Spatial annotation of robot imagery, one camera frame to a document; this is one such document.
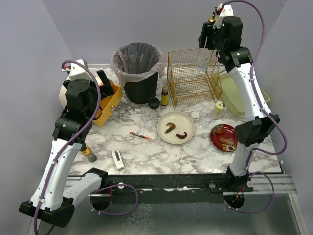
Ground clear oil bottle gold cap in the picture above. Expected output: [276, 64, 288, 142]
[197, 7, 220, 71]

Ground gold wire rack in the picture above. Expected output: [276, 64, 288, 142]
[167, 48, 222, 108]

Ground cream cylindrical shaker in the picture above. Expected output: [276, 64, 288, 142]
[213, 101, 225, 120]

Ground meat scraps on red plate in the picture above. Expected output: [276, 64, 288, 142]
[215, 129, 237, 146]

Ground clear drinking glass left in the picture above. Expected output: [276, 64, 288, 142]
[141, 111, 157, 130]

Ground brown shrimp piece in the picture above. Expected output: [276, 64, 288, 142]
[164, 122, 176, 134]

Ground red floral small plate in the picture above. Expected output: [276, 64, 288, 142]
[210, 124, 238, 152]

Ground clear drinking glass right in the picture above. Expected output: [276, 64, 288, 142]
[199, 108, 215, 128]

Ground amber spice jar grey lid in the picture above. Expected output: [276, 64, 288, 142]
[80, 143, 97, 162]

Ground orange yellow drawer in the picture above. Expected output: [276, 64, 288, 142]
[93, 84, 123, 127]

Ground white rectangular device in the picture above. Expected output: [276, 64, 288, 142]
[112, 150, 125, 170]

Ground small yellow label bottle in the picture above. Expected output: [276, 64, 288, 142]
[160, 85, 169, 106]

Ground pink plastic bin liner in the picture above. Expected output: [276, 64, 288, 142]
[110, 42, 165, 87]

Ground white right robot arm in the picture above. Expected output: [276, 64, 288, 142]
[198, 3, 280, 188]

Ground pale green perforated basket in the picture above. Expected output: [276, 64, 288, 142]
[217, 72, 271, 118]

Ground cream cylindrical drawer box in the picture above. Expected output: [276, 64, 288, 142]
[59, 73, 114, 111]

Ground red pen tube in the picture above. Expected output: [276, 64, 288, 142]
[129, 132, 156, 141]

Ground cream round plate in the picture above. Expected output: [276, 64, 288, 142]
[157, 111, 195, 145]

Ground dark red sausage piece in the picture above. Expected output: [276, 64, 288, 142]
[176, 132, 188, 139]

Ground black lid glass jar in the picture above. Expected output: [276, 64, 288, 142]
[148, 97, 160, 116]

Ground clear drinking glass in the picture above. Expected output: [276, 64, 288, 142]
[199, 108, 215, 128]
[141, 111, 157, 130]

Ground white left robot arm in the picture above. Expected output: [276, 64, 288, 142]
[19, 59, 108, 228]

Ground black trash bin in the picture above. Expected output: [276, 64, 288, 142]
[122, 73, 160, 104]

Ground black mounting rail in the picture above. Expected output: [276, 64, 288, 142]
[93, 173, 253, 204]

